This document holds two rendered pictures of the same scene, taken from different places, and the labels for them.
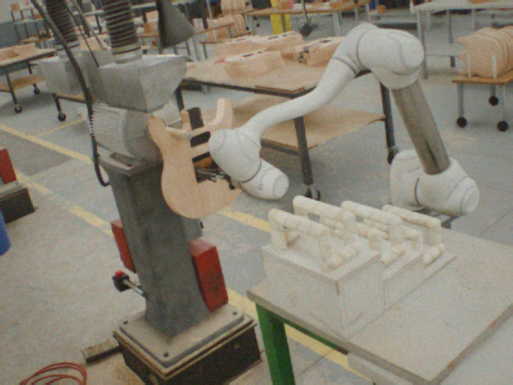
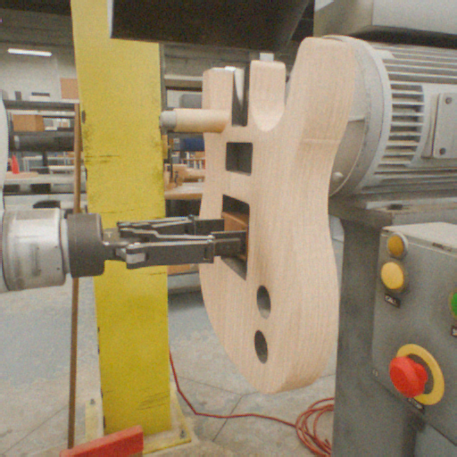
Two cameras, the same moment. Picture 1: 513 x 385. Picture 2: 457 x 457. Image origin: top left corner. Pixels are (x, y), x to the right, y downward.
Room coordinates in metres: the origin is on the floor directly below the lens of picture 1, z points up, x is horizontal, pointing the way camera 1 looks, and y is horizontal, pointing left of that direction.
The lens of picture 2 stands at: (2.15, -0.30, 1.21)
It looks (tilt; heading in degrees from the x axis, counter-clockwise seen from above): 12 degrees down; 106
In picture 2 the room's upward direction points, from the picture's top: straight up
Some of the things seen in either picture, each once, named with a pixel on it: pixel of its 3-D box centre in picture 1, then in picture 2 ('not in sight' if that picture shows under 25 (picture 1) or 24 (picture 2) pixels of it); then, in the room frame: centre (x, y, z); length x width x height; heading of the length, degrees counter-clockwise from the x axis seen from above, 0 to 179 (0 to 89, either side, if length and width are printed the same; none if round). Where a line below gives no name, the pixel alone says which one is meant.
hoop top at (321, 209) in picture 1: (322, 209); not in sight; (1.26, -0.13, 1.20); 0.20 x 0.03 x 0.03; 35
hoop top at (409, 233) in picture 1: (391, 228); not in sight; (1.40, -0.33, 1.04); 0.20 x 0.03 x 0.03; 35
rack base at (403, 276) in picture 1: (365, 267); not in sight; (1.33, -0.23, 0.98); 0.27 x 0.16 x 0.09; 36
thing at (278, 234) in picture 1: (278, 232); not in sight; (1.28, -0.02, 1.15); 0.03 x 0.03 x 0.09
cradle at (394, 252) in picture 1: (390, 255); not in sight; (1.25, -0.28, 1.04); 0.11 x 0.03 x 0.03; 126
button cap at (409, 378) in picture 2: not in sight; (412, 374); (2.24, 0.11, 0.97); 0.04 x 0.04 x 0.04; 36
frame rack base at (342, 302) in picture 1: (321, 280); not in sight; (1.24, -0.10, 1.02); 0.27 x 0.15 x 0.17; 36
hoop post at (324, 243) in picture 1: (325, 251); not in sight; (1.15, -0.11, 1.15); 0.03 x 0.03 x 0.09
